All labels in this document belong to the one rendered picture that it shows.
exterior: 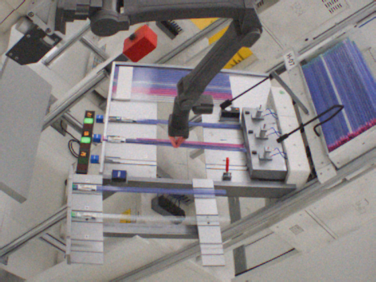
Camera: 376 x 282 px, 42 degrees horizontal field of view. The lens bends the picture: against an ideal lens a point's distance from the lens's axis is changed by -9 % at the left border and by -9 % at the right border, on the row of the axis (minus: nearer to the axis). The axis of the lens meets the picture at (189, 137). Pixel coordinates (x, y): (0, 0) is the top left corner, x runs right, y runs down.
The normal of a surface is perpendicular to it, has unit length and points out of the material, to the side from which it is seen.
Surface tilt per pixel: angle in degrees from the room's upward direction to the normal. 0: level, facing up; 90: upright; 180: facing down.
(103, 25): 99
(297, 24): 90
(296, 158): 44
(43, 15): 90
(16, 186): 0
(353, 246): 90
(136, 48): 90
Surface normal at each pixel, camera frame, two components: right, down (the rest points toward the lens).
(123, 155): 0.12, -0.72
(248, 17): 0.10, 0.88
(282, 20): 0.04, 0.69
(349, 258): -0.62, -0.54
